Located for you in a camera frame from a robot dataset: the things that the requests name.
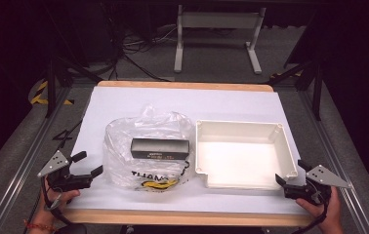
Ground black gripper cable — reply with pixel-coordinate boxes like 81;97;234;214
41;176;88;234
290;194;331;234

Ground black metal stand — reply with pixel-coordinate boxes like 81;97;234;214
268;58;324;122
42;53;106;119

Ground person's left hand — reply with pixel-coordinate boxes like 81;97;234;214
37;188;81;224

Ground aluminium rail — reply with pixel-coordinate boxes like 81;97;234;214
298;89;369;234
0;85;73;234

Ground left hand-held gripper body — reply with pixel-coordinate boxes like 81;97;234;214
37;149;94;193

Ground white plastic tray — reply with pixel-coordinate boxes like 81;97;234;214
194;119;300;190

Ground person's right hand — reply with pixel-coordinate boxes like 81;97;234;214
295;187;345;234

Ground white paper sheet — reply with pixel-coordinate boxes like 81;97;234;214
65;85;308;215

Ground black rectangular box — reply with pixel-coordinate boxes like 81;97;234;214
130;137;191;161

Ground yellow and black floor tape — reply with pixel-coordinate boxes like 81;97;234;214
29;79;75;106

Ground tangle of black floor cables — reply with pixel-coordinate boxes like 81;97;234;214
100;3;181;83

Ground white metal table frame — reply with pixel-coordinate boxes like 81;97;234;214
173;4;267;75

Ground red bracelet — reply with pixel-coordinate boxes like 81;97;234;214
23;219;57;233

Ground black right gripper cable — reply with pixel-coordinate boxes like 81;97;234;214
290;194;331;234

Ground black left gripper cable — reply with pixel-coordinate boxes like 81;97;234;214
41;176;88;234

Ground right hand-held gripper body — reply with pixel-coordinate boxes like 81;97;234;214
283;164;353;206

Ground clear plastic bag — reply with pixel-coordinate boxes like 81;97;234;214
102;103;197;193

